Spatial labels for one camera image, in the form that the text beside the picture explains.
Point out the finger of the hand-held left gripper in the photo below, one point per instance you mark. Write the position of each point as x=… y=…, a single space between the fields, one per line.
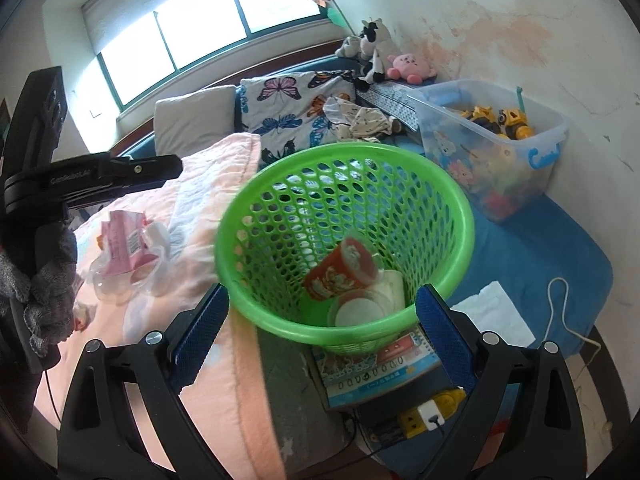
x=150 y=167
x=115 y=196

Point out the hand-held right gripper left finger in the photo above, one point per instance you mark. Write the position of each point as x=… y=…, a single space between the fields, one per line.
x=200 y=332

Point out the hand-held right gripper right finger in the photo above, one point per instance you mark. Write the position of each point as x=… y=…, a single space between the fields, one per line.
x=442 y=332

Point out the pink drink carton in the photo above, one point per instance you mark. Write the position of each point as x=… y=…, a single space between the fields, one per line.
x=120 y=240

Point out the clear plastic packaging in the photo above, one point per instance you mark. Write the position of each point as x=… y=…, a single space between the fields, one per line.
x=157 y=237

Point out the green plastic mesh basket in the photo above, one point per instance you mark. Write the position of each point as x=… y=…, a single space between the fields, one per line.
x=345 y=151

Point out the person's left hand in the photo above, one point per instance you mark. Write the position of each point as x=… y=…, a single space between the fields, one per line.
x=50 y=290

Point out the white paper tissue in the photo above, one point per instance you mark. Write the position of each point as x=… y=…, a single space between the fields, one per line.
x=492 y=312

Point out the grey pillow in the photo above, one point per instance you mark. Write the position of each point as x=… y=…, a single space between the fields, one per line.
x=195 y=120

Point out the pink blanket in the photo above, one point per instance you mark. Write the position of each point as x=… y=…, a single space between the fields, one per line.
x=210 y=200

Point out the white plug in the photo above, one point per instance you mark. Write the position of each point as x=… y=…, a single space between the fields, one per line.
x=430 y=410

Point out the clear plastic cup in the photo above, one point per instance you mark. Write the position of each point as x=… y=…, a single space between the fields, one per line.
x=360 y=312

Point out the yellow power strip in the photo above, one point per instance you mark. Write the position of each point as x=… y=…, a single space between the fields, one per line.
x=412 y=415

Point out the blue illustrated box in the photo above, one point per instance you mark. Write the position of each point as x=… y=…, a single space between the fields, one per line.
x=360 y=380

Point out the blue bed sheet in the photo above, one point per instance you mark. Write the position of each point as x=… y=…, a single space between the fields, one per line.
x=525 y=250

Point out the red paper cup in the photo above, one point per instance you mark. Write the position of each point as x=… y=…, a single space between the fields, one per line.
x=340 y=270

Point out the large butterfly print pillow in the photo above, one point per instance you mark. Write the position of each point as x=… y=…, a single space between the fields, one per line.
x=280 y=105

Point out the window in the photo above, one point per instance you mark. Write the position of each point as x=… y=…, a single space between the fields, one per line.
x=200 y=30

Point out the clear plastic storage box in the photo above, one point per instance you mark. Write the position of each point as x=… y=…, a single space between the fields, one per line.
x=450 y=160

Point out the blue bed headboard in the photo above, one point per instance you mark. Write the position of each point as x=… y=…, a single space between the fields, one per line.
x=325 y=64

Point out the crumpled patterned baby clothes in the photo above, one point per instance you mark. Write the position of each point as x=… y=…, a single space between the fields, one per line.
x=360 y=120

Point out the yellow toy truck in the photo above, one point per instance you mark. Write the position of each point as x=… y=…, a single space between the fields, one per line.
x=482 y=117
x=517 y=122

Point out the grey plush toy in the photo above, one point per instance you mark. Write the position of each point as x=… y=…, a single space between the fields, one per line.
x=348 y=46

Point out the blue dotted cloth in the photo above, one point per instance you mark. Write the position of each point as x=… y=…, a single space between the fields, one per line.
x=390 y=97

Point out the black and white cow plush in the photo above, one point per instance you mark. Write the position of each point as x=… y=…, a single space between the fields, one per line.
x=372 y=45

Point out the pink round plush toy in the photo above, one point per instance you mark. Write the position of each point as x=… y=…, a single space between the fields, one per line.
x=410 y=66

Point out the white wall switch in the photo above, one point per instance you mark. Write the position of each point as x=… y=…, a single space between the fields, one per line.
x=95 y=112

